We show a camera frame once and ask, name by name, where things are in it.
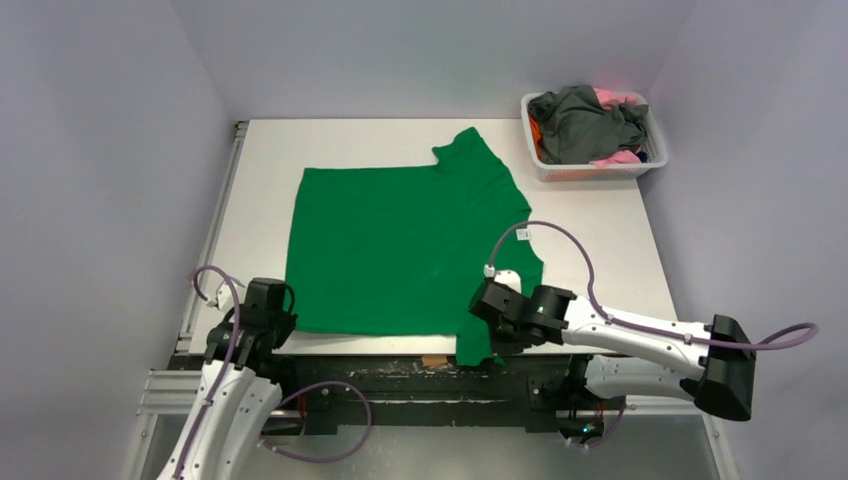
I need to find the grey t shirt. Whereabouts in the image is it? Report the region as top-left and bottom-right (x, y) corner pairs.
(527, 85), (649, 165)

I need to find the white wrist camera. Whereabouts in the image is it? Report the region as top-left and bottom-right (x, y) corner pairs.
(483, 265), (522, 293)
(205, 283), (234, 313)

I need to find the green t shirt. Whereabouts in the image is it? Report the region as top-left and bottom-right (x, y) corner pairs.
(285, 128), (544, 366)

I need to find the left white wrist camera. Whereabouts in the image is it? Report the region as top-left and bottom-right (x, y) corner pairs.
(205, 283), (234, 313)

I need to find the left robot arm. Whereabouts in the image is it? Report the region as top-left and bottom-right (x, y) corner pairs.
(158, 278), (298, 479)

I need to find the white laundry basket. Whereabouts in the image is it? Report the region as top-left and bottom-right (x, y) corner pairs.
(520, 92), (668, 182)

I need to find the brown tape piece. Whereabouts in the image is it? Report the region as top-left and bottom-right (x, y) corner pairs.
(421, 355), (451, 370)

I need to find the pink t shirt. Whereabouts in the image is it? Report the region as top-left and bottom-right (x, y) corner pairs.
(590, 87), (642, 168)

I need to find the orange t shirt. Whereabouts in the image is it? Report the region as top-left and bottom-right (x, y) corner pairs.
(528, 116), (542, 161)

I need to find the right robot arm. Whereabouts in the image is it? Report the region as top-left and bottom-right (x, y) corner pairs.
(469, 279), (756, 422)

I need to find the aluminium frame rail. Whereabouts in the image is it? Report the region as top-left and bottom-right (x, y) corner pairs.
(121, 370), (740, 479)

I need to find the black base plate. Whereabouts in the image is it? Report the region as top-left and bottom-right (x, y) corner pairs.
(259, 355), (626, 435)

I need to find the left side aluminium rail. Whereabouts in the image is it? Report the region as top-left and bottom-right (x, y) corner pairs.
(173, 120), (250, 356)

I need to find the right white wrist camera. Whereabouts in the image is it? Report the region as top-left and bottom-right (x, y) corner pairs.
(483, 265), (522, 293)

